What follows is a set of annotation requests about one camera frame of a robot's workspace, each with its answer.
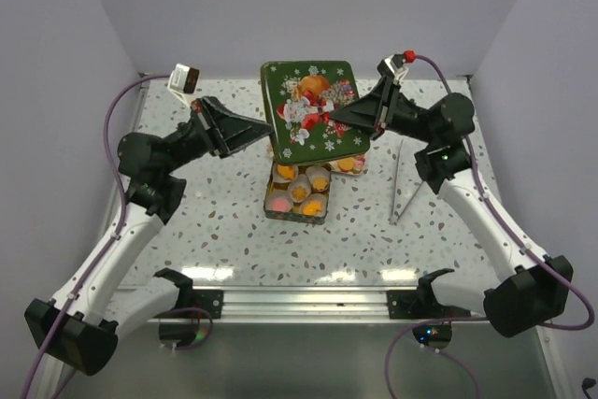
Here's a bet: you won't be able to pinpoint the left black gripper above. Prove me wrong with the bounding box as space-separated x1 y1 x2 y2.
163 94 278 175

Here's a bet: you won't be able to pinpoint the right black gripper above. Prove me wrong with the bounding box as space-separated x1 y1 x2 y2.
323 78 436 146

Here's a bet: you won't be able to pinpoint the orange fish cookie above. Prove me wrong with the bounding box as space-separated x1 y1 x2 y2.
277 164 295 179

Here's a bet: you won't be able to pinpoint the gold tin lid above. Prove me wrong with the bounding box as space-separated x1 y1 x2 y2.
260 61 370 165

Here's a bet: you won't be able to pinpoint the cookie tin box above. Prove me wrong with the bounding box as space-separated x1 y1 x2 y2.
263 162 332 225

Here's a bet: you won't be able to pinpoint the pink macaron cookie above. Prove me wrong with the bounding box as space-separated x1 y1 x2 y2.
270 197 292 212

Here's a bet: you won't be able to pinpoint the brown crumbly cookie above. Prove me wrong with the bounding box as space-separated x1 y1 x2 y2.
292 186 307 200

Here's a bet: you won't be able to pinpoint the orange leaf cookie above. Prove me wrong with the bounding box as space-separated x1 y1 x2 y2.
303 200 322 216

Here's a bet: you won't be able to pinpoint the metal tongs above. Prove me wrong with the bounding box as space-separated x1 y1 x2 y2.
390 137 424 225

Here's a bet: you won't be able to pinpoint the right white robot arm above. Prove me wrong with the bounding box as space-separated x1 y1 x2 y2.
330 77 573 337

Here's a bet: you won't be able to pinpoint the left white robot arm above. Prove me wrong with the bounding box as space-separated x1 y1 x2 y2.
24 96 273 376

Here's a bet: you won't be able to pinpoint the floral serving tray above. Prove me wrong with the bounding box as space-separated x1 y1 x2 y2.
265 146 369 176

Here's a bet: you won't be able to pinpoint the white paper cup top-left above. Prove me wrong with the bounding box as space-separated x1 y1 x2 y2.
272 163 299 184

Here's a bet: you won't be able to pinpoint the white paper cup top-right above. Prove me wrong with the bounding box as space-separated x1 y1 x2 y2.
306 165 330 192

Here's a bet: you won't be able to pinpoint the white paper cup bottom-left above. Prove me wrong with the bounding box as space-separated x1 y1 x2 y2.
265 190 293 213

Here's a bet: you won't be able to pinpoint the white paper cup centre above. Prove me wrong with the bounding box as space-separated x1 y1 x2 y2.
287 178 311 204

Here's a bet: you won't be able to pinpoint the white paper cup bottom-right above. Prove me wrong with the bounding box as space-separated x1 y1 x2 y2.
299 194 327 218

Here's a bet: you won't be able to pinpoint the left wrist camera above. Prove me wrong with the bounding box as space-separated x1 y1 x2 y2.
166 64 200 107

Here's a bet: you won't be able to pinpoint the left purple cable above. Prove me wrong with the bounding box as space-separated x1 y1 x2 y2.
21 74 172 399

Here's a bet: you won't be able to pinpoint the purple cable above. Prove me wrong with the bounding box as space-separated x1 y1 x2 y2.
21 74 172 399
385 53 590 399

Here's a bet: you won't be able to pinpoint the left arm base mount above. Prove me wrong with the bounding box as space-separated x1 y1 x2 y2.
153 268 224 320

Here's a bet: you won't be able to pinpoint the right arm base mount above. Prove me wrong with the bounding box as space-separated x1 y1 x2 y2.
386 268 471 320

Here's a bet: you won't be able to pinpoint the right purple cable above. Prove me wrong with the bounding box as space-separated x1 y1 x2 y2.
385 53 590 399

